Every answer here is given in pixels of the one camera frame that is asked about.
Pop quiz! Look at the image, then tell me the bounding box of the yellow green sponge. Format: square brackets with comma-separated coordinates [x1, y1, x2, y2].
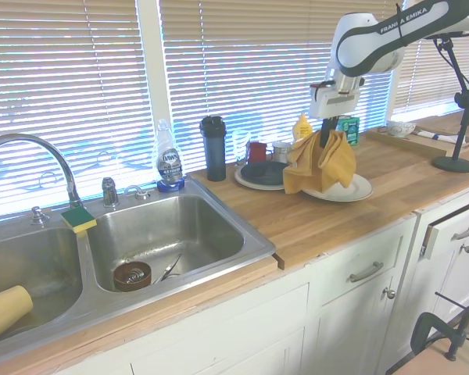
[60, 206, 98, 236]

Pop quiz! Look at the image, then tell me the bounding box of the long metal drawer handle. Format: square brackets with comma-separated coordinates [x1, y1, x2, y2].
[348, 260, 385, 284]

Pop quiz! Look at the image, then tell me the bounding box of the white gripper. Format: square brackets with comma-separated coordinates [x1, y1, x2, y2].
[310, 83, 363, 148]

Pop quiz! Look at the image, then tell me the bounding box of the stainless steel double sink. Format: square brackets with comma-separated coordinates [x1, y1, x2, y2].
[0, 179, 277, 347]

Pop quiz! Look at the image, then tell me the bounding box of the patterned white bowl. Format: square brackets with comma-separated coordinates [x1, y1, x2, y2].
[386, 120, 417, 138]

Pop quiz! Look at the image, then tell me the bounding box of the black shaker bottle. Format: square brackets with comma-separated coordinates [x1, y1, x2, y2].
[199, 115, 229, 183]

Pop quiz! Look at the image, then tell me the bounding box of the chrome gooseneck faucet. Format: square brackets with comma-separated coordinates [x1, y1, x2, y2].
[0, 133, 84, 210]

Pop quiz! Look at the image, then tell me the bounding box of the yellow mustard bottle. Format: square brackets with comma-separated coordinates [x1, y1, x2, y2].
[292, 112, 314, 142]

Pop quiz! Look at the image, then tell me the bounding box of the wooden tray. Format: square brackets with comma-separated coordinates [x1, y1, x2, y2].
[365, 122, 469, 159]

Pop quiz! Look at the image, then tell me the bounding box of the yellow plastic cup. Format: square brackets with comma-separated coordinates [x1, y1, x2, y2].
[0, 284, 34, 341]

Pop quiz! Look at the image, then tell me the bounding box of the black camera stand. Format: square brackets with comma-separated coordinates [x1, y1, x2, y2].
[431, 34, 469, 174]

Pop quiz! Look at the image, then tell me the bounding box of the dark green plate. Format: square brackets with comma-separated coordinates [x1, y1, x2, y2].
[242, 161, 295, 186]

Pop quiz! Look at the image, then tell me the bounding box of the brown bowl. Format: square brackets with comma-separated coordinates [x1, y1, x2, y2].
[113, 260, 154, 294]

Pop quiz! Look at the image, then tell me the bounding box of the white dinner plate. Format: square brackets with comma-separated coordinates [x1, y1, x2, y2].
[302, 171, 374, 203]

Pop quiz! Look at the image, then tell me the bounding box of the metal whisk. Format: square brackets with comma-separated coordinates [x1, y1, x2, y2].
[124, 267, 148, 285]

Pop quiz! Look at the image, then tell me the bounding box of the small grey cup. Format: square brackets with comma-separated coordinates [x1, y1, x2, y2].
[272, 141, 295, 165]

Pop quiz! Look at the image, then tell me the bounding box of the dark C-clamp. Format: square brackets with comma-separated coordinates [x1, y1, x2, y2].
[410, 291, 469, 363]

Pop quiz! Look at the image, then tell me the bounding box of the clear drinking glass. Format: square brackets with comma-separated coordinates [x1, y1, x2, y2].
[232, 130, 252, 167]

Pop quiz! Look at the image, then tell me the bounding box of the white base cabinet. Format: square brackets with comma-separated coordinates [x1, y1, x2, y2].
[0, 183, 469, 375]

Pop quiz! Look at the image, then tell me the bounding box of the chrome sink knob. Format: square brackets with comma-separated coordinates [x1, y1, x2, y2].
[28, 205, 50, 227]

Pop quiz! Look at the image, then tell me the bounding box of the chrome faucet handle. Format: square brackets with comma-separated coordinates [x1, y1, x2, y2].
[101, 177, 121, 209]

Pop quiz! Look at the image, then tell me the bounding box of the white window blind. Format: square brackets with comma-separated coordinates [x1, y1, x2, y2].
[392, 37, 469, 119]
[159, 0, 404, 173]
[0, 0, 150, 224]

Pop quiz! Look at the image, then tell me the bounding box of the red mug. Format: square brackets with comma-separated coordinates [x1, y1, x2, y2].
[245, 141, 270, 166]

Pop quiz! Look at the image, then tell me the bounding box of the clear dish soap bottle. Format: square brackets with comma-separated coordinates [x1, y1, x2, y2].
[156, 119, 187, 194]

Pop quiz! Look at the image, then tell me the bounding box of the yellow cloth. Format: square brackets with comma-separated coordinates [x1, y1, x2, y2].
[282, 130, 357, 195]

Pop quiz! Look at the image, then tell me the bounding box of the teal cardboard box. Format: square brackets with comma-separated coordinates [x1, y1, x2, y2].
[335, 115, 361, 148]

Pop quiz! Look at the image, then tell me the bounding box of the rolled white napkin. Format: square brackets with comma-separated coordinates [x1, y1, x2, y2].
[411, 129, 460, 144]

